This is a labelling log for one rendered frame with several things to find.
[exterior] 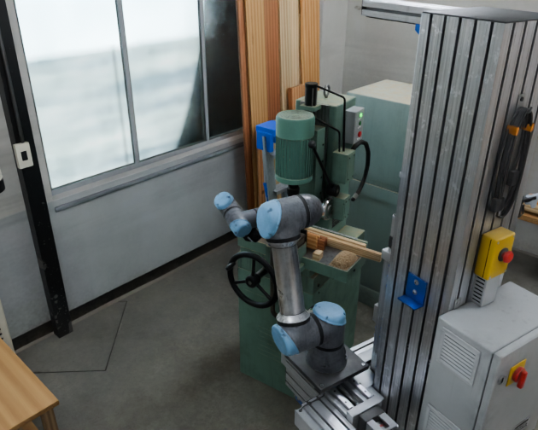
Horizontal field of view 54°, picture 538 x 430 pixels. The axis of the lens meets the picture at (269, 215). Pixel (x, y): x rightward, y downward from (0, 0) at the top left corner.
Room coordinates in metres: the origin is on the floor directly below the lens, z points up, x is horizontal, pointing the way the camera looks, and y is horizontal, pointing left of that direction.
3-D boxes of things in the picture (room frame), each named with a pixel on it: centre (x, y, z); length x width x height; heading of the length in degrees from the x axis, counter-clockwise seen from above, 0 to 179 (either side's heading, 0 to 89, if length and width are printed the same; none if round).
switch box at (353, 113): (2.49, -0.41, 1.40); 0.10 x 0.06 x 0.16; 147
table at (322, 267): (2.16, -0.13, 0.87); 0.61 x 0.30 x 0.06; 57
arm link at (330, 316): (1.49, -0.21, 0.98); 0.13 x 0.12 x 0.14; 119
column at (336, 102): (2.55, -0.27, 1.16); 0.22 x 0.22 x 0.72; 57
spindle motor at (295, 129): (2.30, -0.12, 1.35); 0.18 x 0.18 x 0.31
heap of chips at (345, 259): (2.05, -0.34, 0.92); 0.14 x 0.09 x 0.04; 147
